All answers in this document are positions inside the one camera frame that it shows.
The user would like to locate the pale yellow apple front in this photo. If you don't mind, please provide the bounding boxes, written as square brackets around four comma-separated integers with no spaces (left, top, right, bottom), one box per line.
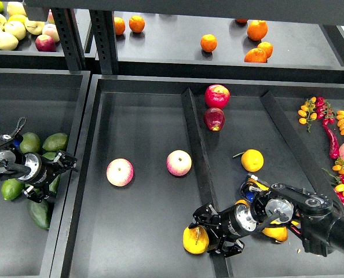
[0,32,19,50]

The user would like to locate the red apple on shelf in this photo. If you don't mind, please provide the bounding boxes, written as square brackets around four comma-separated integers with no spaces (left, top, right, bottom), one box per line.
[35,34,56,52]

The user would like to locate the dark red apple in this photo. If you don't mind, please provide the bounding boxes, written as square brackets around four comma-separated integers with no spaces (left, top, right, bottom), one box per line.
[203,108,225,131]

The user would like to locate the black tray divider left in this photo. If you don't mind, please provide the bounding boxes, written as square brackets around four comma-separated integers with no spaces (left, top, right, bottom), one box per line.
[181,88,234,278]

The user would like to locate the pale yellow apple middle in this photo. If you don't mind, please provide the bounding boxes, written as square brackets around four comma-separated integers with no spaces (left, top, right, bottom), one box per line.
[4,21,26,41]

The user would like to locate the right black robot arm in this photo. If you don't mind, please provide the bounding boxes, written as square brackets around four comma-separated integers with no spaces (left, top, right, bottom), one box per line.
[188,173,344,257]

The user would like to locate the bright red apple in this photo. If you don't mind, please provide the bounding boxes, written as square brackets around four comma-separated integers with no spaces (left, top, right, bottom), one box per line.
[204,84,230,109]

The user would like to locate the green avocado lower right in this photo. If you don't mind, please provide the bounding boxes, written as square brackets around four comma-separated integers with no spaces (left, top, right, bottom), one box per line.
[49,174,61,194]

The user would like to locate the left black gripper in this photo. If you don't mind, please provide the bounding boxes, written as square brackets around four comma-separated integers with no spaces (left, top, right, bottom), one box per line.
[21,150,78,203]

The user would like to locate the dark green avocado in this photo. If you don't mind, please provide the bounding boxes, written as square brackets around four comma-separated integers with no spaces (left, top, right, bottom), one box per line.
[28,200,52,230]

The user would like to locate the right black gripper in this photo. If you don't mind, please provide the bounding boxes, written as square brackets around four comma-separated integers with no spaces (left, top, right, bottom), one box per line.
[188,203,257,257]

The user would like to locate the orange far left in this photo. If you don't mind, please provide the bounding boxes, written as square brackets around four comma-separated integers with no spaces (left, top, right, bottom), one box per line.
[114,17,126,36]

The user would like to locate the pink apple centre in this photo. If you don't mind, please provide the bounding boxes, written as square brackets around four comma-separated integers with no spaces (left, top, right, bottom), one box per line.
[166,150,192,177]

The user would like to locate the red cherry tomato cluster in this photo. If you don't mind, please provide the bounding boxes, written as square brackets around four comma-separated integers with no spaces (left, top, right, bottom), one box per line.
[315,97,335,126]

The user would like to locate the green avocado pile middle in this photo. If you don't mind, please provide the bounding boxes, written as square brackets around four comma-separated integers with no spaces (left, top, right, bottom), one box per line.
[1,178,24,200]

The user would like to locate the red chili pepper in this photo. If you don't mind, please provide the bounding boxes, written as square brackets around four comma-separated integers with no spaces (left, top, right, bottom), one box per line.
[323,118,339,159]

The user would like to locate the yellow pear lower left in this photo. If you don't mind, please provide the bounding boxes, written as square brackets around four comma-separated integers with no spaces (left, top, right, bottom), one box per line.
[235,199,250,207]

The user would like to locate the large black centre tray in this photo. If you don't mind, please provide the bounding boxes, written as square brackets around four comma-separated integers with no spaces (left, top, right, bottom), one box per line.
[50,76,344,277]

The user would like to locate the green avocado top right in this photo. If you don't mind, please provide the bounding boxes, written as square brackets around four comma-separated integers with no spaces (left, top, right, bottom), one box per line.
[42,133,69,152]

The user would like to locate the pink peach on shelf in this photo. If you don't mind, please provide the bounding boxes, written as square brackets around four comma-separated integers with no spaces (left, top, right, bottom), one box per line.
[42,24,60,43]

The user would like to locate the black left tray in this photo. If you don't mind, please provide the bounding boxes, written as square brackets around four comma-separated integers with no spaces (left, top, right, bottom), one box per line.
[0,69,90,277]

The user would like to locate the yellow pear with twig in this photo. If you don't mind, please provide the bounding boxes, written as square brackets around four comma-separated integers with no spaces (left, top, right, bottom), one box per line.
[232,149,264,173]

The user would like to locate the yellow pear middle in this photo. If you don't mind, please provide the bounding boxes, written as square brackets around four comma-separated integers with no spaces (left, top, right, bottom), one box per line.
[248,178,269,191]

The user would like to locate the orange cherry tomato vine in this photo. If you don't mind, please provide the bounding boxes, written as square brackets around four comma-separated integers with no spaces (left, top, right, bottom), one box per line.
[298,97,317,132]

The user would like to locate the pink apple left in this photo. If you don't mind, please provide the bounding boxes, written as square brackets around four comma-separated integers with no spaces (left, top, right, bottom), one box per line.
[106,158,134,187]

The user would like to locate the yellow pear bottom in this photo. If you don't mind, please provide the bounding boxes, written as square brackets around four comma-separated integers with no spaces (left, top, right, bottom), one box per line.
[262,226,288,243]

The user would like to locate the black shelf upright post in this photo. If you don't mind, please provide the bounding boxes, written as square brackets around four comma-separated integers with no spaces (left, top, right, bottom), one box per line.
[89,10,119,75]

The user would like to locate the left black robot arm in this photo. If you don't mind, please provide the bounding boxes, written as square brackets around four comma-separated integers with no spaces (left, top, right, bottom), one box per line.
[0,117,77,203]

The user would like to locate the yellow pear with stem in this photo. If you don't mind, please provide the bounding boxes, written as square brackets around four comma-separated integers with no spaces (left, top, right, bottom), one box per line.
[182,226,209,255]

